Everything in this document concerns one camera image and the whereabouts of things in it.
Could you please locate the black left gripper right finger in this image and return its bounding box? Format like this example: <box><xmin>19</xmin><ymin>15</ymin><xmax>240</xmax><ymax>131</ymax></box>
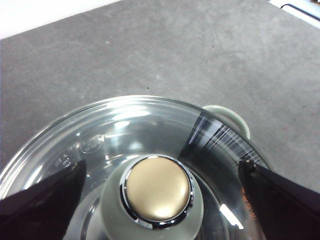
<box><xmin>237</xmin><ymin>159</ymin><xmax>320</xmax><ymax>240</ymax></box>

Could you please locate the sage green electric cooking pot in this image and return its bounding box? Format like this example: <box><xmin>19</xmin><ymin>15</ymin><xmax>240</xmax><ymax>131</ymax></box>
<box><xmin>201</xmin><ymin>105</ymin><xmax>251</xmax><ymax>140</ymax></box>

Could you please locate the glass lid with green knob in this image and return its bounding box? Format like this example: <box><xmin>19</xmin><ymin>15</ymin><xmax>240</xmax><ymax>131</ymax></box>
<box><xmin>0</xmin><ymin>94</ymin><xmax>268</xmax><ymax>240</ymax></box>

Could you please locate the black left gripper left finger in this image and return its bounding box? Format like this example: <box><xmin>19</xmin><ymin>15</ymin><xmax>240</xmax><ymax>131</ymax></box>
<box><xmin>0</xmin><ymin>159</ymin><xmax>87</xmax><ymax>240</ymax></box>

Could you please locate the black cable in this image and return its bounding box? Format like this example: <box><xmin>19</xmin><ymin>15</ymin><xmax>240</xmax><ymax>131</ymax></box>
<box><xmin>279</xmin><ymin>3</ymin><xmax>320</xmax><ymax>20</ymax></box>

